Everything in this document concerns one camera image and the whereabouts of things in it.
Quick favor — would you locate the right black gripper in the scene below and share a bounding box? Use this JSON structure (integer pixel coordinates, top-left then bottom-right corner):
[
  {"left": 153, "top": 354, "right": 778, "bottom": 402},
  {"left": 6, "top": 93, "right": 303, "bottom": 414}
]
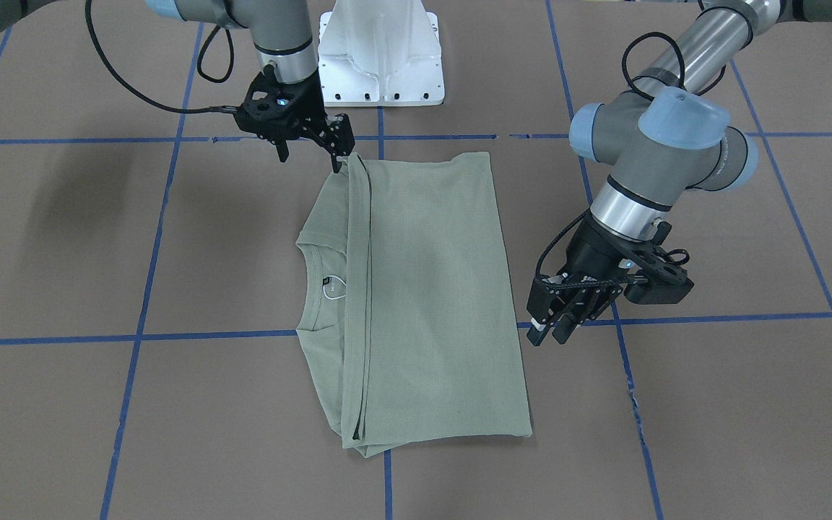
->
[{"left": 257, "top": 65, "right": 355, "bottom": 173}]

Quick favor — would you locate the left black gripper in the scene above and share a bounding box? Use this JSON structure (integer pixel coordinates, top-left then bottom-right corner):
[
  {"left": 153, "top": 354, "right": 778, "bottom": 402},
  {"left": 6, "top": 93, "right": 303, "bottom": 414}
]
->
[{"left": 527, "top": 214, "right": 641, "bottom": 346}]

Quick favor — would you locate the olive green long-sleeve shirt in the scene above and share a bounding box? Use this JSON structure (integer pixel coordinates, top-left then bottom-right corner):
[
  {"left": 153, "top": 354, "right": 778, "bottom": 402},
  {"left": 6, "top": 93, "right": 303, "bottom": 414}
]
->
[{"left": 296, "top": 152, "right": 532, "bottom": 457}]

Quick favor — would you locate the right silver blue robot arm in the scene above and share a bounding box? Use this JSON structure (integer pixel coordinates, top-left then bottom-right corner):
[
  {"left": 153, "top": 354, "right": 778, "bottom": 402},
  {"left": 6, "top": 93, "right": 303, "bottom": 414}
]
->
[{"left": 84, "top": 1, "right": 355, "bottom": 171}]

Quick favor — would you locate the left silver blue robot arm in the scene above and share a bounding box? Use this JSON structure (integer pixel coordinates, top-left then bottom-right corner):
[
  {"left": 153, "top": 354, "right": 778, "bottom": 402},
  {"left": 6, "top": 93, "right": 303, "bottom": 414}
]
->
[{"left": 527, "top": 1, "right": 832, "bottom": 346}]

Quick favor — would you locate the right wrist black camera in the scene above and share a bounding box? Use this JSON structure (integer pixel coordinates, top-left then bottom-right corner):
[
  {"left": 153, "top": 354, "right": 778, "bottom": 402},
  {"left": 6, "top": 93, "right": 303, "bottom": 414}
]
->
[{"left": 233, "top": 74, "right": 278, "bottom": 139}]

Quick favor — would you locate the wrist black camera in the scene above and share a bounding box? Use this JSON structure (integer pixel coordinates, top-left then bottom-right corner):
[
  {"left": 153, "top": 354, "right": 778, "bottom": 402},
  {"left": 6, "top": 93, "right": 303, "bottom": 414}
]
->
[
  {"left": 624, "top": 220, "right": 694, "bottom": 304},
  {"left": 233, "top": 74, "right": 278, "bottom": 139}
]

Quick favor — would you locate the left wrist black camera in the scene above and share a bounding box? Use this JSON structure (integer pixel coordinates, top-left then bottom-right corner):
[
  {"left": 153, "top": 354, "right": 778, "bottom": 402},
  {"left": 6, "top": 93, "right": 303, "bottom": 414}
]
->
[{"left": 624, "top": 220, "right": 694, "bottom": 304}]

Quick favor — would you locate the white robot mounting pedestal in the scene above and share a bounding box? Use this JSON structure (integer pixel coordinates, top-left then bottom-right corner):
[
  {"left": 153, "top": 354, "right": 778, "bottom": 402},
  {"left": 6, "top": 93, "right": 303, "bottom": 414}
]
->
[{"left": 317, "top": 1, "right": 446, "bottom": 108}]

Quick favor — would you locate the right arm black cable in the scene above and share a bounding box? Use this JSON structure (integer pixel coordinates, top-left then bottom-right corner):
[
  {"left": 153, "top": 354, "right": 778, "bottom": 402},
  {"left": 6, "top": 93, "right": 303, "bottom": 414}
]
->
[{"left": 84, "top": 0, "right": 243, "bottom": 116}]

